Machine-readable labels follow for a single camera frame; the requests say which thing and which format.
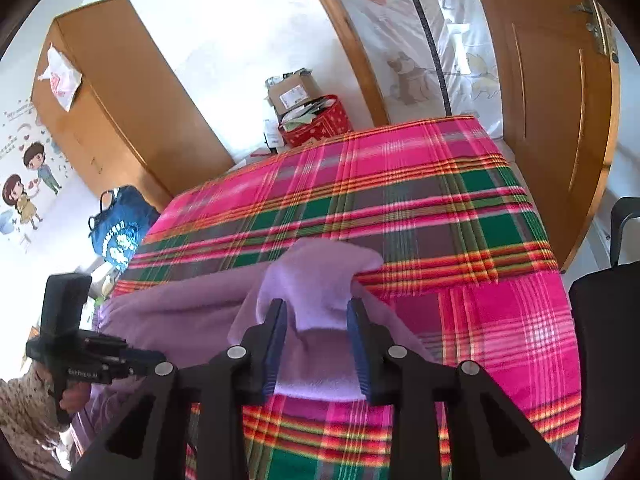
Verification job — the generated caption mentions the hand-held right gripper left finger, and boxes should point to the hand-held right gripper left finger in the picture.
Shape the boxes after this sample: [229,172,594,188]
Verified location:
[70,299,288,480]

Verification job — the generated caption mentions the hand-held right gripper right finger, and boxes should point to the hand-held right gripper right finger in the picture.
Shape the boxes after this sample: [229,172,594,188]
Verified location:
[346,297,573,480]

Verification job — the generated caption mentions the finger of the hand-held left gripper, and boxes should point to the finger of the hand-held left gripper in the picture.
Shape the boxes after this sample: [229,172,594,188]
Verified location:
[122,349,168,378]

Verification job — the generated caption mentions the purple pants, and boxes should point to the purple pants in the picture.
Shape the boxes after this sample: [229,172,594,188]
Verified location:
[70,237,436,456]

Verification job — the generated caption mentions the person's left forearm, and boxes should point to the person's left forearm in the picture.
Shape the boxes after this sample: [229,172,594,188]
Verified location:
[0,365,66,466]

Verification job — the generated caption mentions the person's left hand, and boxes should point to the person's left hand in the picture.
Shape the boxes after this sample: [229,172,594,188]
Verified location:
[60,382,92,413]

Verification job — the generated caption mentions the blue printed tote bag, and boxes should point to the blue printed tote bag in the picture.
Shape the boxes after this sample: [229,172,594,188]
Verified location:
[89,185,161,273]

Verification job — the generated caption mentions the pink plaid blanket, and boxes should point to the pink plaid blanket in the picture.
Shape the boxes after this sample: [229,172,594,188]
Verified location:
[110,115,583,480]

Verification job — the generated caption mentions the red patterned box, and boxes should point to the red patterned box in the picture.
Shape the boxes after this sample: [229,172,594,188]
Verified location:
[277,95,353,148]

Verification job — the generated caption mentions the wooden wardrobe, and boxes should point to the wooden wardrobe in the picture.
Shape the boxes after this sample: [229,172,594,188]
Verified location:
[31,0,236,213]

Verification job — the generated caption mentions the black mesh office chair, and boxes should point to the black mesh office chair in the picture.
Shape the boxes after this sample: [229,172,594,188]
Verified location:
[567,197,640,471]

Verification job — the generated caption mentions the cardboard box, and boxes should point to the cardboard box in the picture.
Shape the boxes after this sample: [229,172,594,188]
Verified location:
[265,67,326,118]

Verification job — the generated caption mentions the white plastic bag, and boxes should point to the white plastic bag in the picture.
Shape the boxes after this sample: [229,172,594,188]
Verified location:
[37,45,83,112]

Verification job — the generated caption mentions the wooden door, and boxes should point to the wooden door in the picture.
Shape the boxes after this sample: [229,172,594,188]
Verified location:
[465,0,621,271]

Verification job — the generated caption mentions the printed plastic door curtain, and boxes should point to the printed plastic door curtain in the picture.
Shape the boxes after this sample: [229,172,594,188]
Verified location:
[320,0,506,141]

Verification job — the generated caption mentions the cartoon wall sticker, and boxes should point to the cartoon wall sticker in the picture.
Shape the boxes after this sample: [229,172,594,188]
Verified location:
[0,105,73,246]

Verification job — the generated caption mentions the wooden door frame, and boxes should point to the wooden door frame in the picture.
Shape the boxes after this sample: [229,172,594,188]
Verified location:
[295,0,391,128]

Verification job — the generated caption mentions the metal door handle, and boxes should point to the metal door handle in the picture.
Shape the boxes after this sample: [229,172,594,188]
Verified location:
[570,0,621,63]

